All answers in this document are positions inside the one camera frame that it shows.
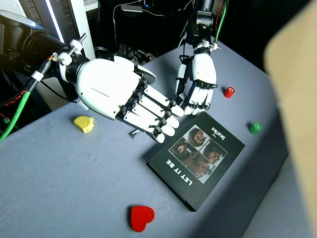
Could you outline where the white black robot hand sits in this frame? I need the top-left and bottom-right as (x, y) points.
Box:
(174, 47), (218, 117)
(75, 56), (185, 144)

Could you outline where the measuring tape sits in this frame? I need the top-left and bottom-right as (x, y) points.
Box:
(130, 95), (187, 139)

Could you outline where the black Let It Be album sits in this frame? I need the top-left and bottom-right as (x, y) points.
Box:
(147, 111), (246, 212)

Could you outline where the black power brick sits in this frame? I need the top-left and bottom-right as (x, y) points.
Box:
(117, 44), (129, 60)

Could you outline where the red cylinder block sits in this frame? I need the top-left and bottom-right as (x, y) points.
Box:
(223, 86), (235, 99)

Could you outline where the white power strip with plugs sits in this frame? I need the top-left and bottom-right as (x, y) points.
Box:
(118, 49), (157, 66)

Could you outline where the yellow snail block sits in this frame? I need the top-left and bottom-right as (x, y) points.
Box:
(73, 116), (96, 134)

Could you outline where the black white computer tower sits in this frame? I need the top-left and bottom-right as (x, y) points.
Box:
(18, 0), (98, 60)

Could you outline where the grey flat device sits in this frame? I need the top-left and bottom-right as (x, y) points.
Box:
(120, 4), (144, 13)

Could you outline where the green cylinder block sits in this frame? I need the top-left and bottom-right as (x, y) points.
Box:
(248, 122), (263, 135)

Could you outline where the blurred beige wooden board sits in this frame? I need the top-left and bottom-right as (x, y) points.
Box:
(264, 0), (317, 238)

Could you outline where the grey table cloth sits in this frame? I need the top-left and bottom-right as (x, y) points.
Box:
(0, 41), (290, 238)

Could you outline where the red heart block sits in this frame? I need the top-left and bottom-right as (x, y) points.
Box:
(128, 205), (156, 233)

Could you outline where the green sleeved arm cable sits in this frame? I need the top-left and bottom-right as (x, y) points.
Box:
(214, 0), (230, 45)
(0, 90), (28, 142)

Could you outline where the thin white cable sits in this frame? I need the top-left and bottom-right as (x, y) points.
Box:
(112, 0), (180, 48)

